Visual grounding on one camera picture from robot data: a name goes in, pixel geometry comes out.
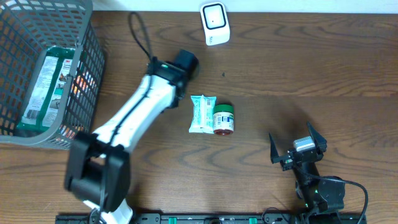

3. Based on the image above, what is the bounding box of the grey plastic mesh basket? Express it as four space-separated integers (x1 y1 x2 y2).
1 0 106 149

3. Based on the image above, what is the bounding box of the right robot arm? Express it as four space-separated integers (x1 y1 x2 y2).
269 123 345 214

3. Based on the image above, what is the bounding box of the green 3M flat package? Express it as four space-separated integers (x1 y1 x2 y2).
16 47 75 137

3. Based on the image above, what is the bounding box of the white toilet wipes pack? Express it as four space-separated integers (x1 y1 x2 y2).
188 95 216 134

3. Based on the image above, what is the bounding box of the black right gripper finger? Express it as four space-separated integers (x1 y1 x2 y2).
269 133 280 164
307 121 327 153

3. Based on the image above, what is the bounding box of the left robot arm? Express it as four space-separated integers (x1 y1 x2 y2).
64 50 199 223

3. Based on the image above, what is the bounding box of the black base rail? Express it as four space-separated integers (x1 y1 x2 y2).
55 213 359 224

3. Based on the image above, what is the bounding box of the white barcode scanner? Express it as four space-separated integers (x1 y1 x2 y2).
200 2 231 46

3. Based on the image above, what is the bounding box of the green lid seasoning jar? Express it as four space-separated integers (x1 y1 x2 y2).
213 104 234 136

